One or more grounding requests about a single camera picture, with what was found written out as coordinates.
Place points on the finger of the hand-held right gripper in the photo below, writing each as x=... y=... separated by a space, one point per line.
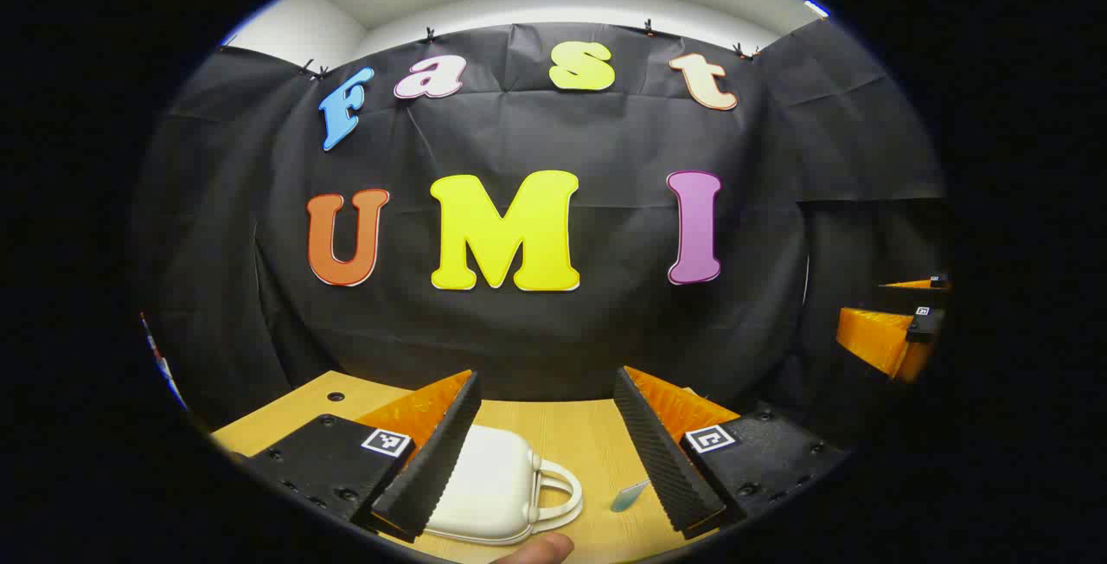
x=873 y=335
x=930 y=284

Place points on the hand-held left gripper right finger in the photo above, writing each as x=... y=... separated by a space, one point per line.
x=657 y=460

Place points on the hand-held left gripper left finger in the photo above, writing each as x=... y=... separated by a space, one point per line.
x=437 y=460

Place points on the teal and white tube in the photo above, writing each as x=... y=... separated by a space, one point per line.
x=624 y=499

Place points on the small white suitcase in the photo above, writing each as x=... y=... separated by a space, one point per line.
x=493 y=477

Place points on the black backdrop cloth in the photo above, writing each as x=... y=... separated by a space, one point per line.
x=536 y=330

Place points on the colourful printed banner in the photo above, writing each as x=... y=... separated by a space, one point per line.
x=160 y=356

